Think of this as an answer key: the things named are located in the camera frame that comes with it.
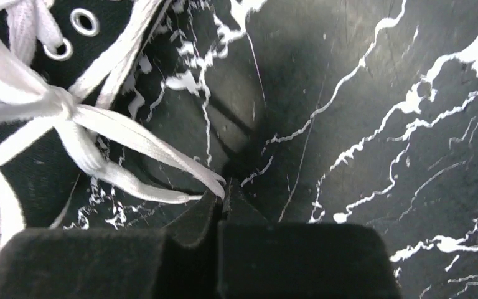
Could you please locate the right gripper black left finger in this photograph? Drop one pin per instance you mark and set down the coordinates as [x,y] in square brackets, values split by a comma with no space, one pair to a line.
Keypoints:
[175,261]

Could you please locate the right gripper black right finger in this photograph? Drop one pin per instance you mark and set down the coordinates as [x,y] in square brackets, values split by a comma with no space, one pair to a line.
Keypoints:
[261,259]

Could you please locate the black white sneaker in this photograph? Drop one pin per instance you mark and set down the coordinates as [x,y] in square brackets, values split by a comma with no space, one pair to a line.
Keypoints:
[29,107]

